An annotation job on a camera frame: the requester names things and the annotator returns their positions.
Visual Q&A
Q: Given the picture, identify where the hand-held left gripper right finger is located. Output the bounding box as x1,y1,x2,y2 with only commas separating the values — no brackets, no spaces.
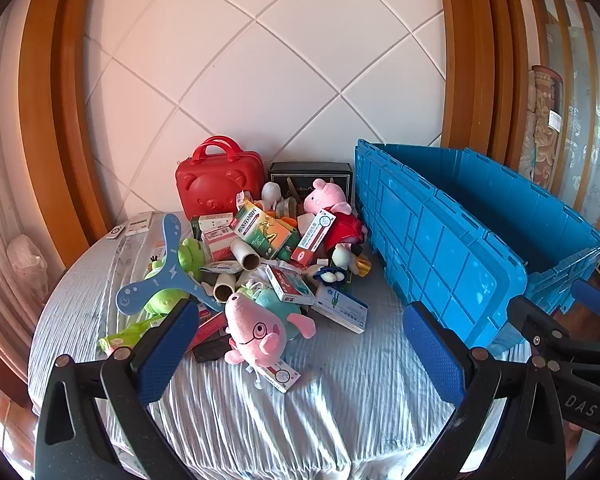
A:
402,301,566,480

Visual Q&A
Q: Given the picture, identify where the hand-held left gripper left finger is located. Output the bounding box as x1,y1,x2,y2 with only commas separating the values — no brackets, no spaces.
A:
34,299,201,480

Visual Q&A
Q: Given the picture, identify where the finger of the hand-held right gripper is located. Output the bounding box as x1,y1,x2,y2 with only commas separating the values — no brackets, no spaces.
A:
510,298,600,362
571,280,600,321

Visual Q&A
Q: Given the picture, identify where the dark red box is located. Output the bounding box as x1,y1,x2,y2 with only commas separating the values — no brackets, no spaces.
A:
186,309,233,364

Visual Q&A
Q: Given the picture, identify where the pink pig plush with glasses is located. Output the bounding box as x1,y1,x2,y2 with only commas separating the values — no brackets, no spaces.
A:
224,290,317,368

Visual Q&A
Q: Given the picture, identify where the white blue medicine box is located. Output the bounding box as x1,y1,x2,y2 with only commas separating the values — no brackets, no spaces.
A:
314,285,370,335

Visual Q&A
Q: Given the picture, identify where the blue plastic storage crate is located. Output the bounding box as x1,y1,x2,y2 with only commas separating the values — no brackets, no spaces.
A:
354,139,600,357

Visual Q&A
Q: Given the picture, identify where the white red teal medicine box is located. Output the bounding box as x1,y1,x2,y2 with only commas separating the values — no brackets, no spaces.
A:
265,264,317,306

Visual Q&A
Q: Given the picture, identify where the green frog plush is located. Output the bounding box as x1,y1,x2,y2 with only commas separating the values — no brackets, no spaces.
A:
146,237,207,317

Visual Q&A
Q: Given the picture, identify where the white paper roll tube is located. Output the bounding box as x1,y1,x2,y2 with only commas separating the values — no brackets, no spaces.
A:
230,237,264,271
212,272,244,300

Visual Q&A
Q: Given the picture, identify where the blue boomerang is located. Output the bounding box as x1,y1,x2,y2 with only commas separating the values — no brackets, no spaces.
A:
116,212,224,329

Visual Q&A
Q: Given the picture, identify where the small white red box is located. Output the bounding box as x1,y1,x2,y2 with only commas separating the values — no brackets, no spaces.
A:
259,360,301,394

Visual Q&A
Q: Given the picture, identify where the pink white medicine box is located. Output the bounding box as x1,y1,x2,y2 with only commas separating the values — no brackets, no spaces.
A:
200,225,237,262

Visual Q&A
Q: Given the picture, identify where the white black duck plush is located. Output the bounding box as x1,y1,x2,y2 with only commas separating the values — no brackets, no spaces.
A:
330,242,367,274

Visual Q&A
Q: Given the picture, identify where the white green medicine box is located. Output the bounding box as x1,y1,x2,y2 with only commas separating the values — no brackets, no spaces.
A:
190,213,234,234

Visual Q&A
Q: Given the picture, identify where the large green medicine box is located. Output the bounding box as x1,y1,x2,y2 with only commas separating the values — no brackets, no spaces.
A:
232,200,301,262

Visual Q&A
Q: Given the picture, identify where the long white red medicine box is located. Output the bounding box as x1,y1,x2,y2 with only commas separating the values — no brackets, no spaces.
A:
290,208,337,266

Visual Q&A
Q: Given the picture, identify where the red bear suitcase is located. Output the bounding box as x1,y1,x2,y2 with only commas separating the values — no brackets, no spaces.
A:
175,135,267,217

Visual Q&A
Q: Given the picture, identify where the brown patterned rolled carpet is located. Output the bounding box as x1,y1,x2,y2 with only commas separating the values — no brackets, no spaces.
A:
517,65,566,192

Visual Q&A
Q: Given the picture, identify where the frosted glass door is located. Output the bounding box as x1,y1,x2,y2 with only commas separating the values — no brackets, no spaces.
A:
525,0,600,233

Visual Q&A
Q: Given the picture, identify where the pink pig plush red dress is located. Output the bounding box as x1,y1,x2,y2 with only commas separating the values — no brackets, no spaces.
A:
302,177,369,257

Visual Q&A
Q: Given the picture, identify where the black gift box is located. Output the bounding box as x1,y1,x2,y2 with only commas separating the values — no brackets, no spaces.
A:
267,161,355,202

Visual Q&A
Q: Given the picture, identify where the sheer curtain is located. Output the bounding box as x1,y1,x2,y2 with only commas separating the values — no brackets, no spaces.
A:
0,10,48,376

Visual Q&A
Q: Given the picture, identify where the wooden frame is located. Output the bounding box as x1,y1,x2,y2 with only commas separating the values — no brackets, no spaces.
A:
17,0,115,247
434,0,531,171

